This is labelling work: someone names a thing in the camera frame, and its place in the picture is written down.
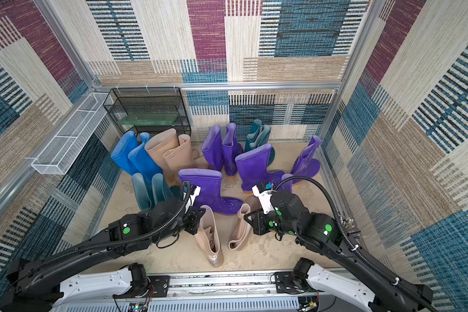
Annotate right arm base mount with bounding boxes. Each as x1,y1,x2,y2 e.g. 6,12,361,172
269,257,330,295

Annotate blue rain boot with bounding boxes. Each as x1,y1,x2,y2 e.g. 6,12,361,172
110,131,139,176
128,132,162,185

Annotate purple tall rain boot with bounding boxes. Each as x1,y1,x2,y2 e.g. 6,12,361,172
201,125,224,171

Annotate white wire mesh basket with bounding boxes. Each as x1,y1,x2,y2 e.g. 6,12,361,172
31,92,108,175

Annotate beige short rain boot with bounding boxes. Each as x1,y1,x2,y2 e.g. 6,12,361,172
194,205,224,267

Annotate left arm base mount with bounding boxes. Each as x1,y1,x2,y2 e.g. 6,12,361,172
113,263,170,299

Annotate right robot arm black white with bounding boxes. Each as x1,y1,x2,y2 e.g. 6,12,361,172
244,176,435,311

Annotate large teal rain boot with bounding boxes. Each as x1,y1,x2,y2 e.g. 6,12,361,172
152,173,180,205

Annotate beige slim rain boot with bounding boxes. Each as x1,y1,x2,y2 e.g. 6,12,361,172
164,134,209,185

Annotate purple short rain boot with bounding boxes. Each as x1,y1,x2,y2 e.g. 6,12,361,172
178,168,243,215

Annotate slim teal rain boot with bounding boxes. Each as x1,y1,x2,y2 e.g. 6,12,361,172
131,172,154,211

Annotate red pencil cup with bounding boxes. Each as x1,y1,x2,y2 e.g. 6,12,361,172
339,216,361,239

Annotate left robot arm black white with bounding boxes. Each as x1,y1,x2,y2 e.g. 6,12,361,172
0,180,205,311

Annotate beige tall rain boot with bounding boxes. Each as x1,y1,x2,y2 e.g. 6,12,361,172
144,128,179,181

